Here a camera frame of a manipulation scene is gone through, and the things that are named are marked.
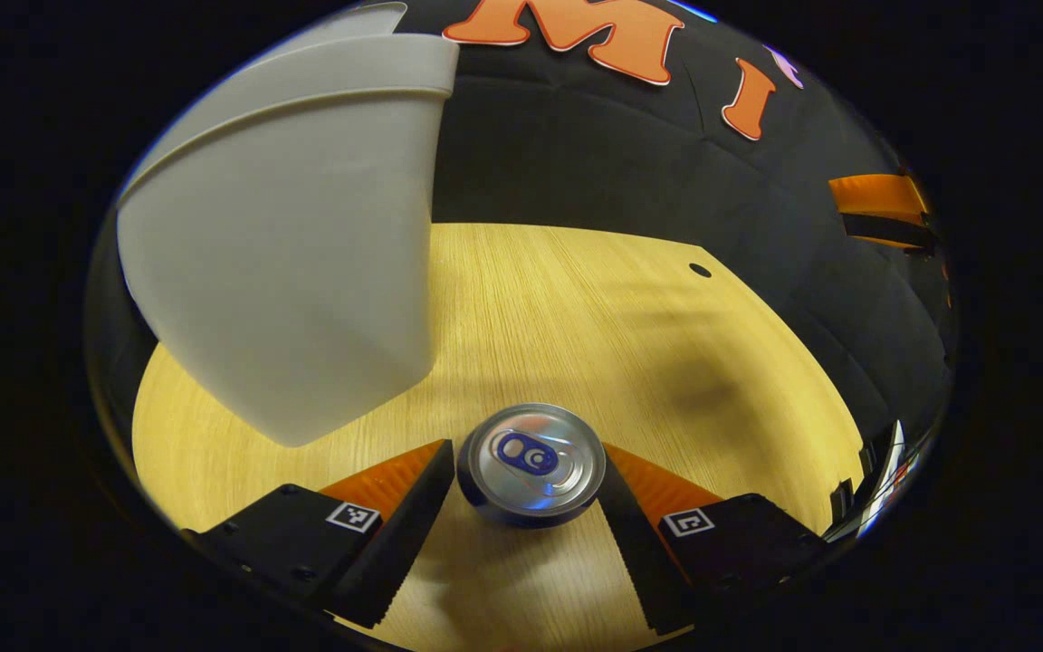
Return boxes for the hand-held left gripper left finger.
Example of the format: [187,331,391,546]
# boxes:
[180,439,457,630]

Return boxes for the white desktop garbage bin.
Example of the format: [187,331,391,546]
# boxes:
[116,2,461,448]

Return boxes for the wooden desktop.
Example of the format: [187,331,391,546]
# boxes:
[130,222,866,652]

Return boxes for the black backdrop cloth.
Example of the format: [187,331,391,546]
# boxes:
[87,0,957,436]

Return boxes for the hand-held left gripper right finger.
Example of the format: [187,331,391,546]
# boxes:
[594,442,828,637]

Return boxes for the blue pop can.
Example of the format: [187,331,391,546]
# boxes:
[456,402,608,529]

